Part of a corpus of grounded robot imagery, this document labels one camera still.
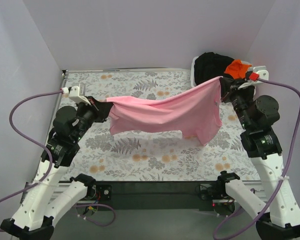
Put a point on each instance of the floral patterned table mat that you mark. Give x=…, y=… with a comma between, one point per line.
x=163, y=156

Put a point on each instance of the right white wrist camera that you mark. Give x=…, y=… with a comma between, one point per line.
x=254, y=76

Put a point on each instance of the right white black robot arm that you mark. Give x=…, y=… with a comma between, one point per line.
x=279, y=217

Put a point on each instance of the black t-shirt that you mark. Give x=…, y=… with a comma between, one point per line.
x=211, y=88

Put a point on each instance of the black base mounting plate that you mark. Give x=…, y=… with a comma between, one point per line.
x=159, y=195

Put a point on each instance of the white plastic laundry basket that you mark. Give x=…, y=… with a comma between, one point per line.
x=208, y=66

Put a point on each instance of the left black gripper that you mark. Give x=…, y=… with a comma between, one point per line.
x=95, y=108

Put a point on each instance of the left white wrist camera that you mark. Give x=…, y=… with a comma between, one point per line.
x=76, y=93

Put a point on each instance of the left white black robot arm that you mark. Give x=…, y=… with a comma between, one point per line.
x=38, y=214

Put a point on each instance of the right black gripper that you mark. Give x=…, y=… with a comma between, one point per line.
x=231, y=89

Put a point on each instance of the orange t-shirt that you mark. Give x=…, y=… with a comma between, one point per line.
x=237, y=69

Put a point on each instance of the pink t-shirt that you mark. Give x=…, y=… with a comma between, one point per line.
x=195, y=112

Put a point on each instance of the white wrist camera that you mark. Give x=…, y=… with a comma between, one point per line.
x=76, y=93
x=254, y=76

